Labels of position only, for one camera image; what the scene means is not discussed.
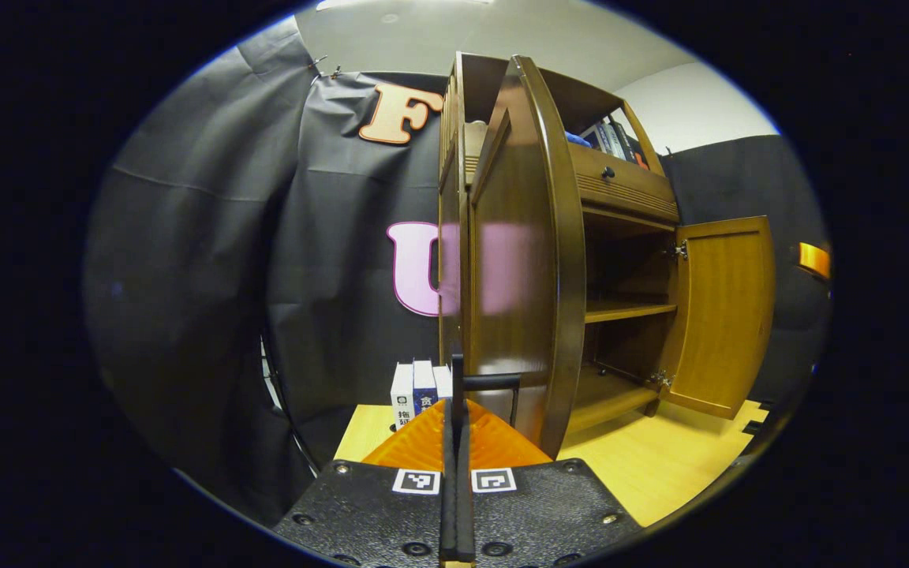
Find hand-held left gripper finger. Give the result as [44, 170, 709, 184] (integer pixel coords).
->
[456, 355, 645, 568]
[273, 355, 457, 568]

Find wooden cabinet door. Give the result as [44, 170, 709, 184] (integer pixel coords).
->
[466, 55, 588, 460]
[658, 215, 776, 419]

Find black door handle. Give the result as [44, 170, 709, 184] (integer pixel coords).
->
[462, 375, 521, 427]

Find wooden double-door shoe cabinet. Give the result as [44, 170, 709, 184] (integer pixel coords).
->
[437, 51, 684, 443]

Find wooden cabinet drawer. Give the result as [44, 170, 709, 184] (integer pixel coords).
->
[569, 142, 680, 223]

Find white printed box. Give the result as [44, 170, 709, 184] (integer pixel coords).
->
[390, 361, 416, 431]

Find blue box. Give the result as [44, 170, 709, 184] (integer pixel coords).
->
[413, 359, 440, 417]

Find row of books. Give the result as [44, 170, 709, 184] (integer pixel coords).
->
[581, 118, 651, 170]

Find black backdrop cloth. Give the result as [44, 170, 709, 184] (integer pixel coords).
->
[84, 17, 832, 525]

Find ceiling light panel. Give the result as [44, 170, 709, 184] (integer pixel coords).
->
[314, 0, 495, 12]

